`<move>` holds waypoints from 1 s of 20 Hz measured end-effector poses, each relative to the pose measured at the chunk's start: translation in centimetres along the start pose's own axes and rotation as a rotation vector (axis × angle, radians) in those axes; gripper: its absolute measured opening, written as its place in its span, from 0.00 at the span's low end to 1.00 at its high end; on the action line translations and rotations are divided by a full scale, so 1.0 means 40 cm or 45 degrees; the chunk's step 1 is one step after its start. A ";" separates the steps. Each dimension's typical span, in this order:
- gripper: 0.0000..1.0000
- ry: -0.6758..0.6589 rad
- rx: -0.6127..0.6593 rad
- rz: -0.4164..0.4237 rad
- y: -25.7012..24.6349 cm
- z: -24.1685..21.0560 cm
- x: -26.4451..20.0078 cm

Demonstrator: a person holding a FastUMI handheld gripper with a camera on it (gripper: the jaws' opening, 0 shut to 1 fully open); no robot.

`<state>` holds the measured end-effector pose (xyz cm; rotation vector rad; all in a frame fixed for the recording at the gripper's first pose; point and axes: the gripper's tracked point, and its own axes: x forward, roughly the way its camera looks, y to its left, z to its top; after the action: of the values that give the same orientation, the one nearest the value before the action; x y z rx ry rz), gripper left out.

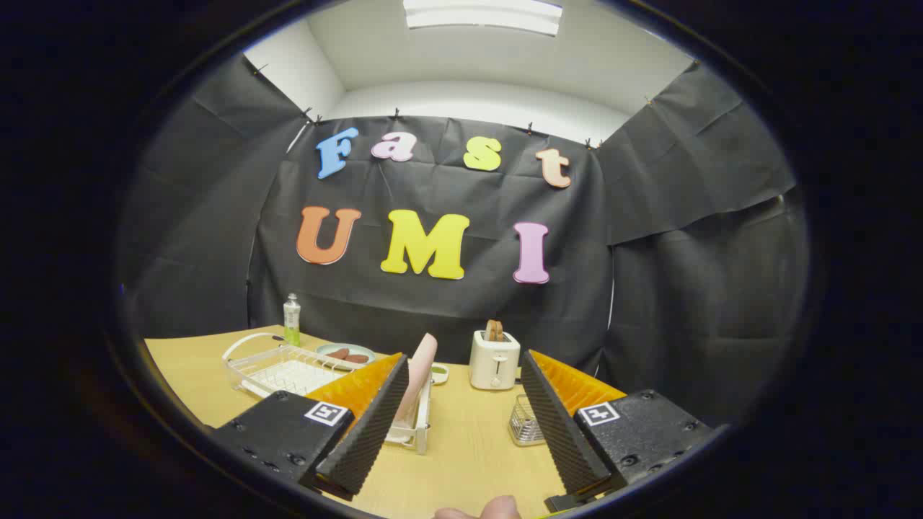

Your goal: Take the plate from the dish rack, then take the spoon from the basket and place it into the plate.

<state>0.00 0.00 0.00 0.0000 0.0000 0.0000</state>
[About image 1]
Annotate pink plate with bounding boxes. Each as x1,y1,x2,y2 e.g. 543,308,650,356
393,333,438,426

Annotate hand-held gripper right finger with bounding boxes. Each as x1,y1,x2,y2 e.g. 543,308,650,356
519,350,716,514

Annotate white drain mat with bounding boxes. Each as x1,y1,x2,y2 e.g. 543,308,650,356
249,359,347,396

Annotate light green plate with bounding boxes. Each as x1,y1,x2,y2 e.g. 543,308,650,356
316,342,376,367

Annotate green dish soap bottle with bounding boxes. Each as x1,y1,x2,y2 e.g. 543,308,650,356
283,293,302,348

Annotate white toaster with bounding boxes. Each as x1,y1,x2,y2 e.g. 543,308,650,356
469,330,521,391

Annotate metal wire basket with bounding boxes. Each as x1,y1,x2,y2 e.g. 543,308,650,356
508,394,547,448

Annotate white wire dish rack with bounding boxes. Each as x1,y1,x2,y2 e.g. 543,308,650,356
222,333,433,456

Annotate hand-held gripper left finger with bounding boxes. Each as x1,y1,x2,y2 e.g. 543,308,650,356
208,352,410,502

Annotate ceiling light panel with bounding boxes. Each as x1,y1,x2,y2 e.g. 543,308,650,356
402,0,563,37

